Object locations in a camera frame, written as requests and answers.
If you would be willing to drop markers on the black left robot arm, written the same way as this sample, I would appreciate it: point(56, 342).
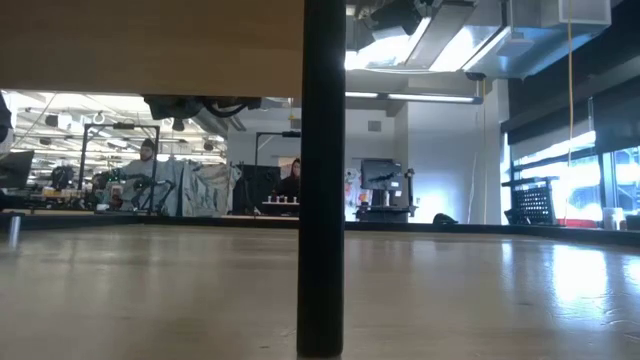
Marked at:
point(170, 107)

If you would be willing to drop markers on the background wooden shelf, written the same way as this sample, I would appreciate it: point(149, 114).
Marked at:
point(280, 203)

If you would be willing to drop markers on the white bucket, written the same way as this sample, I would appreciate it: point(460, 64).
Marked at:
point(613, 218)

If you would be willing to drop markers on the black equipment stand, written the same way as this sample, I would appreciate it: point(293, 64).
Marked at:
point(395, 212)

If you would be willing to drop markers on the black background gantry frame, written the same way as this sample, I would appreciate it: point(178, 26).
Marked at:
point(120, 126)
point(282, 134)

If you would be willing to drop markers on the red tray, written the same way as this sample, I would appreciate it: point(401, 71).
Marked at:
point(580, 223)

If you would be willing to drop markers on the black perforated cart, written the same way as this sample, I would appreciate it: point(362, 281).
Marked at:
point(535, 205)

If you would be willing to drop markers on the black monitor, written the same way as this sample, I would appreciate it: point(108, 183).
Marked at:
point(15, 170)

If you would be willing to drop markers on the silver ventilation duct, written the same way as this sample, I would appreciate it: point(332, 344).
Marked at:
point(500, 50)

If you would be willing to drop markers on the person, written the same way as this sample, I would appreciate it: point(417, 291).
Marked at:
point(146, 155)
point(292, 180)

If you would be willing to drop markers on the black display screen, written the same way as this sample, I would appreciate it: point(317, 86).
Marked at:
point(381, 175)

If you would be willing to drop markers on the grey wall vent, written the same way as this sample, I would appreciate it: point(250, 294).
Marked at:
point(374, 125)

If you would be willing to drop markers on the black background partition panel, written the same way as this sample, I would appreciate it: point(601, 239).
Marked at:
point(257, 185)

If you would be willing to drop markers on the background black robot arm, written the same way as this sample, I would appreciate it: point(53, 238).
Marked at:
point(112, 180)

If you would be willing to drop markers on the white colourful poster board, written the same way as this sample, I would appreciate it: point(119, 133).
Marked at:
point(352, 190)

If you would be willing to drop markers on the ceiling strip light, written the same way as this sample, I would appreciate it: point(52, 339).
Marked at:
point(430, 97)

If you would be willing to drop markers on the pale hanging cloth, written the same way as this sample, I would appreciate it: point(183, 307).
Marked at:
point(205, 187)

